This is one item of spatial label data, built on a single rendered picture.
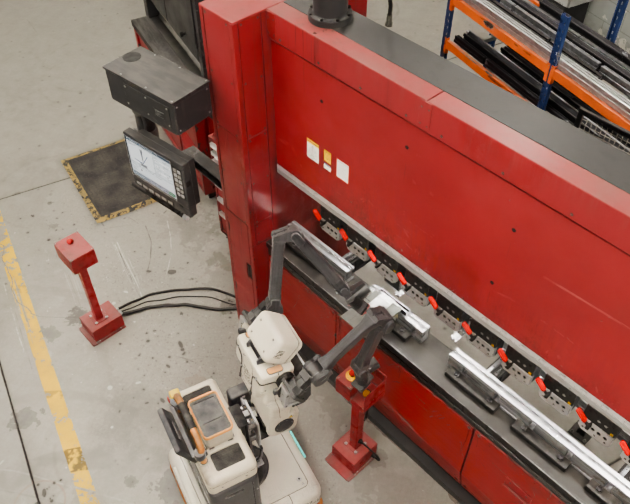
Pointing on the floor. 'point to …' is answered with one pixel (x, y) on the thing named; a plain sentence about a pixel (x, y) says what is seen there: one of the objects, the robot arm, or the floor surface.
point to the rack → (537, 59)
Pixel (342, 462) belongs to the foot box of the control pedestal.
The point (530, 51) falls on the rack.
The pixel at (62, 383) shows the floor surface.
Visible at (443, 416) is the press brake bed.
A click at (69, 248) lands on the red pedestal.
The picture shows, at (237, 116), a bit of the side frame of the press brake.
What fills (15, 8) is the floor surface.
